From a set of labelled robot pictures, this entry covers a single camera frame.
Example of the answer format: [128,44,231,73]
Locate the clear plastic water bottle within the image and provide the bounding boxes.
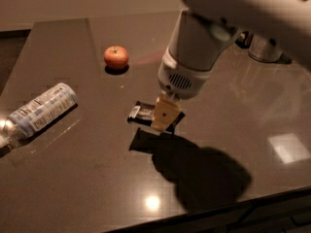
[0,83,77,148]

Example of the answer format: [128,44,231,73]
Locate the metal cup with packets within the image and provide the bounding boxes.
[248,35,282,63]

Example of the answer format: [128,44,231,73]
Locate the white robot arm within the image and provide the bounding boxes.
[152,0,311,131]

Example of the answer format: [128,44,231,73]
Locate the black rxbar chocolate bar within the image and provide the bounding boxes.
[126,100,187,135]

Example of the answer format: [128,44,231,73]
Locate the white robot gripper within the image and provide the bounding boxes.
[152,10,241,132]

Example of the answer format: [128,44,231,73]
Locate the red apple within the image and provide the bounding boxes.
[103,46,129,71]

